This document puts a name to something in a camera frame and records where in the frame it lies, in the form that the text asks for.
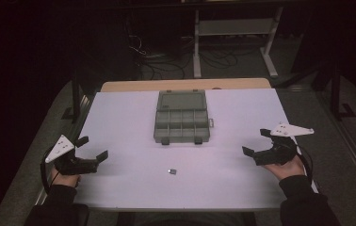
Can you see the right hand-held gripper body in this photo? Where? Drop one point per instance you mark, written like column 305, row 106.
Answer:
column 279, row 153

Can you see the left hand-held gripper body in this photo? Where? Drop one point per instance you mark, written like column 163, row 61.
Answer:
column 72, row 165

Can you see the person's left hand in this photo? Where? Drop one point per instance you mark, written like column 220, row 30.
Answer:
column 67, row 180

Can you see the person's right hand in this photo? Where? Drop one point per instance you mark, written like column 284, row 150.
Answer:
column 287, row 171

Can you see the black metal stand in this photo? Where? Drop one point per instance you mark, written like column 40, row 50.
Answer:
column 336, row 94
column 76, row 94

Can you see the small dark metal part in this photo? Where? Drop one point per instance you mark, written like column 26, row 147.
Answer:
column 172, row 171

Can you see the grey plastic organizer box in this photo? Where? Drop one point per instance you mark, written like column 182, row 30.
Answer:
column 181, row 121

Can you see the white metal stand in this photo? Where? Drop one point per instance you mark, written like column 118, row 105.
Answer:
column 197, row 47

